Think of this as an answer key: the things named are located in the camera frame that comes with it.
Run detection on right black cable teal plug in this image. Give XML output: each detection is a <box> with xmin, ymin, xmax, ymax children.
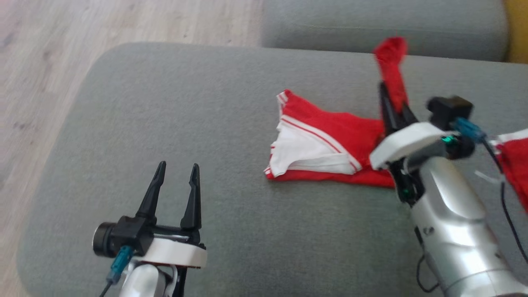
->
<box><xmin>416</xmin><ymin>118</ymin><xmax>528</xmax><ymax>294</ymax></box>

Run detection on yellow cushion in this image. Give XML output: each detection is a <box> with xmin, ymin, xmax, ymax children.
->
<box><xmin>503</xmin><ymin>0</ymin><xmax>528</xmax><ymax>65</ymax></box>

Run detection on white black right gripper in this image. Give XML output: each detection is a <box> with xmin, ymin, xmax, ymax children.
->
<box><xmin>369</xmin><ymin>82</ymin><xmax>458</xmax><ymax>171</ymax></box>

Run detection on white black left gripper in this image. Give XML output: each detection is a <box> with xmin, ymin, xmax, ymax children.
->
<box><xmin>135</xmin><ymin>161</ymin><xmax>208</xmax><ymax>269</ymax></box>

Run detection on grey sofa seat cushion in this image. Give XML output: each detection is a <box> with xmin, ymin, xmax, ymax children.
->
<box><xmin>16</xmin><ymin>41</ymin><xmax>528</xmax><ymax>297</ymax></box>

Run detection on red white basketball shorts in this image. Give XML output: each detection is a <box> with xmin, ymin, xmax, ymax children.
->
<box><xmin>490</xmin><ymin>129</ymin><xmax>528</xmax><ymax>213</ymax></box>

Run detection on grey sofa back cushion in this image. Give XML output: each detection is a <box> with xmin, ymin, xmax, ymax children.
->
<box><xmin>260</xmin><ymin>0</ymin><xmax>509</xmax><ymax>63</ymax></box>

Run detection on red white basketball jersey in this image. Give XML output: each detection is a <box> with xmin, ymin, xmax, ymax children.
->
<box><xmin>264</xmin><ymin>36</ymin><xmax>410</xmax><ymax>189</ymax></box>

